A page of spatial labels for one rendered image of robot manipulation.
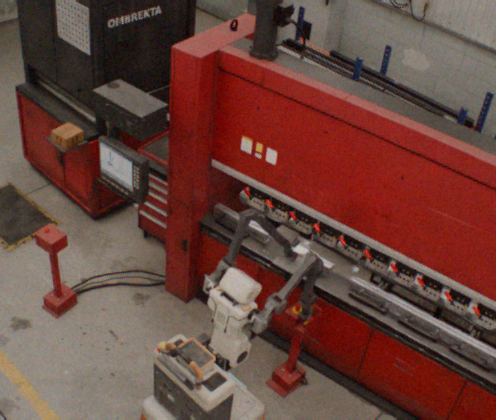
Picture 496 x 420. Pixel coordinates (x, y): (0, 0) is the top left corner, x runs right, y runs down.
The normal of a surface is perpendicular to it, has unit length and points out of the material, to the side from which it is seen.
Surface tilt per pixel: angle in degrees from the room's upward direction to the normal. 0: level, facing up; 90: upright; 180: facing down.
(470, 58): 90
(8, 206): 0
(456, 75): 90
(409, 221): 90
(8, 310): 0
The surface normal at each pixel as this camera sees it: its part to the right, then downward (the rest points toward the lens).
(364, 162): -0.58, 0.47
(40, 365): 0.09, -0.77
